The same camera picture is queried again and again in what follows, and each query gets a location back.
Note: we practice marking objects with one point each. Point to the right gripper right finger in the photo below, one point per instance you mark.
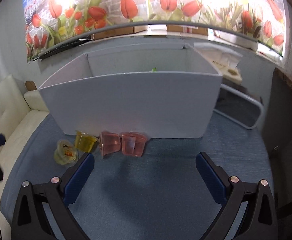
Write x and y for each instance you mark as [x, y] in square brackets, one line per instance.
[259, 220]

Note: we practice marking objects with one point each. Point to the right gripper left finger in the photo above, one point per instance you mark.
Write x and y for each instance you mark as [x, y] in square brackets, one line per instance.
[29, 218]

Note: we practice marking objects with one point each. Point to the pale yellow jelly cup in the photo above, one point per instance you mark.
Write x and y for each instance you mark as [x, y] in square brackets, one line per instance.
[65, 153]

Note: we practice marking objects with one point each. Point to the orange yellow jelly cup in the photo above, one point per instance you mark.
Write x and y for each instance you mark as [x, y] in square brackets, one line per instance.
[84, 142]

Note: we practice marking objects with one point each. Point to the pink jelly cup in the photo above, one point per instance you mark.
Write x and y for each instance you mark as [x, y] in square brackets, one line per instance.
[109, 143]
[133, 143]

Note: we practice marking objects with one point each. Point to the white framed black tray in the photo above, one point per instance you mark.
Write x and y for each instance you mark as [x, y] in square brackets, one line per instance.
[239, 107]

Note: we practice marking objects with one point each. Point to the white cardboard box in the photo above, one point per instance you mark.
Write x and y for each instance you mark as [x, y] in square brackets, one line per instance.
[114, 90]

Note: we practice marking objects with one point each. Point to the cream tissue pack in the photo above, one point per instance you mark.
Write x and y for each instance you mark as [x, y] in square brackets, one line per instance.
[225, 59]

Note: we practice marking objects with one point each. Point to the tulip wall picture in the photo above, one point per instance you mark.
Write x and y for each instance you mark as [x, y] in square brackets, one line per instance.
[49, 22]

